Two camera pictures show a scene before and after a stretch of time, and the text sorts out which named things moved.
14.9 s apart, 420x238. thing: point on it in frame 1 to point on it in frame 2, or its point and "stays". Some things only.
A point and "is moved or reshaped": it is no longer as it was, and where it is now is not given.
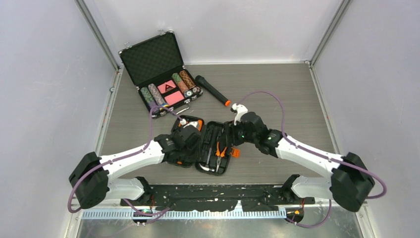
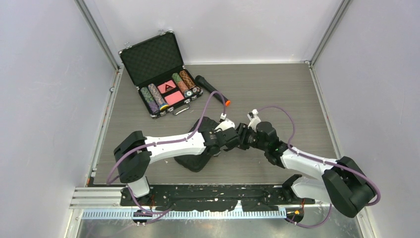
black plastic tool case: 212,155 is moved or reshaped
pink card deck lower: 174,97 stays
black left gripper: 196,143 to 216,131
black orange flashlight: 201,81 stays
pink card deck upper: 166,86 stays
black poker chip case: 155,65 stays
